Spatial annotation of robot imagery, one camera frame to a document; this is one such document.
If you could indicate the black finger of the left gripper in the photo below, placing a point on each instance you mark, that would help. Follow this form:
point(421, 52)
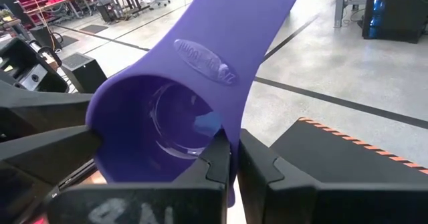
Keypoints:
point(43, 157)
point(40, 110)

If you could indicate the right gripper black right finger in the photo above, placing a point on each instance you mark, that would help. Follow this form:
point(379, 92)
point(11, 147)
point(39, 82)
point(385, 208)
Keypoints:
point(334, 204)

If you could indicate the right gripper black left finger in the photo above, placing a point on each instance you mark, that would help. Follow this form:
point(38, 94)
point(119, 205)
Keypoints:
point(133, 204)

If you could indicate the purple measuring cup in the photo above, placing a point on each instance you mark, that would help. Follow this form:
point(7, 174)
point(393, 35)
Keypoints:
point(217, 23)

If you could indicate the black mat with orange stripes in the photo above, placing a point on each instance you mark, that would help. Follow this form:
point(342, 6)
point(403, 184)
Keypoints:
point(334, 157)

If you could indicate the black floor box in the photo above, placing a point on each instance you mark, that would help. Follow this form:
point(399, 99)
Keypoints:
point(87, 73)

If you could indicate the dark floor mat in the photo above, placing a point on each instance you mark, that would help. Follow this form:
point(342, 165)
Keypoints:
point(94, 28)
point(68, 40)

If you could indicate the grey table leg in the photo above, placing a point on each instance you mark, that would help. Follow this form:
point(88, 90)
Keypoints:
point(339, 6)

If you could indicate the black computer tower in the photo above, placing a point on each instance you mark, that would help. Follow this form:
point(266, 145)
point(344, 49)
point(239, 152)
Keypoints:
point(401, 13)

